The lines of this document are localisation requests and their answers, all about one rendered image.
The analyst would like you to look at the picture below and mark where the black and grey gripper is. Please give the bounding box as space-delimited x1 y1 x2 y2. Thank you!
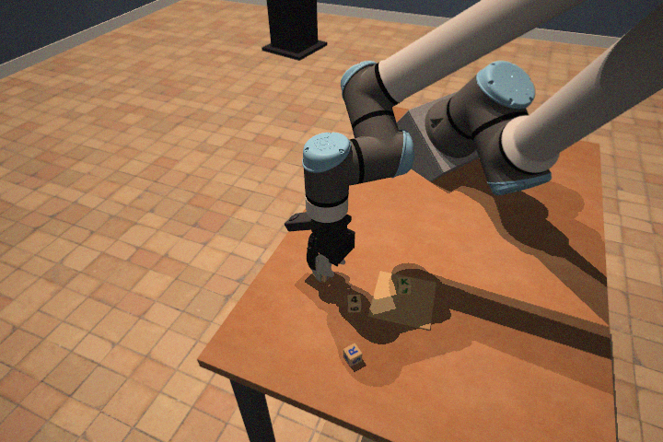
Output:
307 214 355 282

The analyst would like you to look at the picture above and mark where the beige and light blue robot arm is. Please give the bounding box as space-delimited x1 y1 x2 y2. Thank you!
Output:
285 0 663 231

